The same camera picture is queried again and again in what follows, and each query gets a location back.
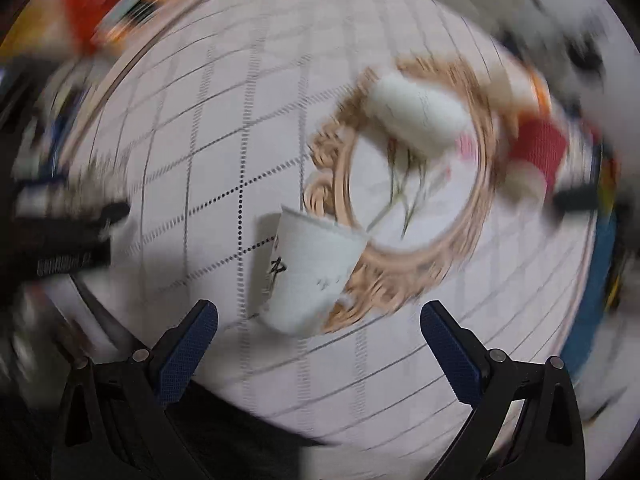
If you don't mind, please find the blue object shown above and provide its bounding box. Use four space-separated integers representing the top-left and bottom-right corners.
564 210 622 377

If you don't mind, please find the white and grey cloth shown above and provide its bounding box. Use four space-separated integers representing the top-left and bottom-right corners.
400 0 623 126

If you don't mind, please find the plain white paper cup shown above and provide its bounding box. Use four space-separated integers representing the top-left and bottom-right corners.
362 72 471 157

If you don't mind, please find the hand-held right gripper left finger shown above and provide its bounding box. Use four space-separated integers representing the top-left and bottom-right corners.
50 299 220 480

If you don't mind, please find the round tray with golden rim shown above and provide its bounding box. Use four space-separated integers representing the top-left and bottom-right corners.
302 57 502 334

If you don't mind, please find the white paper cup black print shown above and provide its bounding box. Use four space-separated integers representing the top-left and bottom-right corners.
257 203 371 337

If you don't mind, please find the red cup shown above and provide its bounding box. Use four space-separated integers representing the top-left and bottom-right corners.
509 118 569 187

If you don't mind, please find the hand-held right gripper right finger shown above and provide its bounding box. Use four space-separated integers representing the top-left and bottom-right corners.
419 300 586 480

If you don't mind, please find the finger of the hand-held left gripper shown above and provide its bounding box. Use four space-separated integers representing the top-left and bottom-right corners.
97 201 132 228

